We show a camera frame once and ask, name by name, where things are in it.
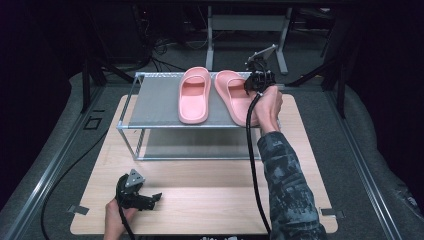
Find black metal stand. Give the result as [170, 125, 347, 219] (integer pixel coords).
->
[285, 56, 348, 118]
[81, 56, 135, 114]

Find pink foam slipper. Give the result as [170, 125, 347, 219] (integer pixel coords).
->
[213, 69, 260, 128]
[177, 66, 212, 126]

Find tangle of black cables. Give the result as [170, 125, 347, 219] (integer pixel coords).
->
[133, 9, 189, 73]

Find person's right hand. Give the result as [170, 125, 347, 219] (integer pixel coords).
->
[251, 85, 284, 134]

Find grey metal desk frame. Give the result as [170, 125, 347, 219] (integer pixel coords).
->
[204, 5, 293, 75]

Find metal shoe rack grey shelves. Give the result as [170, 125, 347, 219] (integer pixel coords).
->
[116, 70, 282, 162]

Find right hand-held gripper black cable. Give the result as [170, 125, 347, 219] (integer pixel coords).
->
[245, 59, 273, 237]

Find person's left hand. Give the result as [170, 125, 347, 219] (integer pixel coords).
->
[102, 198, 140, 240]

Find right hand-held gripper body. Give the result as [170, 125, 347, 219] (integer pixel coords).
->
[246, 43, 279, 94]

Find aluminium floor rail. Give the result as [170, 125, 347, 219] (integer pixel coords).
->
[328, 89, 405, 240]
[0, 86, 105, 240]

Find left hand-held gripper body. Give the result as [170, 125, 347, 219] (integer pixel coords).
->
[115, 168, 150, 211]

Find long black floor cable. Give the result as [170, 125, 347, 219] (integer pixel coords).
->
[40, 128, 111, 240]

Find left hand-held gripper black cable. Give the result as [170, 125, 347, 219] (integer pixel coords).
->
[117, 205, 137, 240]

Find grey tape strip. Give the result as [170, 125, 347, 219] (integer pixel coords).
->
[67, 204, 91, 216]
[319, 207, 345, 220]

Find hand-held gripper black cable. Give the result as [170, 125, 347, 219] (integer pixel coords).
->
[117, 205, 137, 240]
[245, 59, 273, 237]

